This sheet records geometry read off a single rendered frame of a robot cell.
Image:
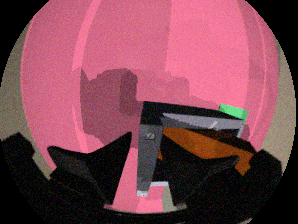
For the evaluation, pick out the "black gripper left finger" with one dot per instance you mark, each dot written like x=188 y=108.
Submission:
x=102 y=168

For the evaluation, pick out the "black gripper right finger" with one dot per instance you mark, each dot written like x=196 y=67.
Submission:
x=187 y=172

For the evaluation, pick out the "orange l-shaped part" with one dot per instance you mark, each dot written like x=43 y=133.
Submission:
x=209 y=144

